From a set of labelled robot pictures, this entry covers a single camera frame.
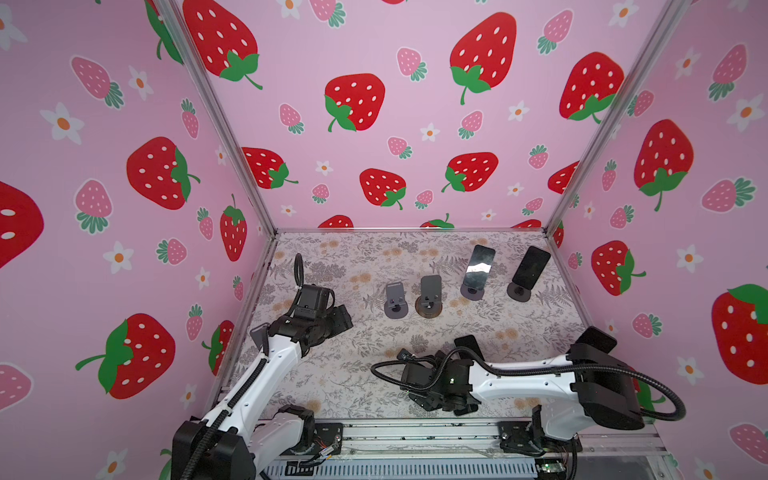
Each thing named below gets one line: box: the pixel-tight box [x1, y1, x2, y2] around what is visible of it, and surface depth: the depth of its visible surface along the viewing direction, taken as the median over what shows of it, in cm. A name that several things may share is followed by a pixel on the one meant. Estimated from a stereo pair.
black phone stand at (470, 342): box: [454, 335, 485, 361], surface depth 93 cm
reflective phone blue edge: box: [463, 244, 496, 290], surface depth 98 cm
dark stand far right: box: [506, 282, 532, 302], surface depth 103 cm
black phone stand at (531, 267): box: [512, 246, 551, 290], surface depth 96 cm
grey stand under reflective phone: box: [460, 283, 485, 301], surface depth 103 cm
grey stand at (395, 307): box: [384, 282, 409, 319], surface depth 95 cm
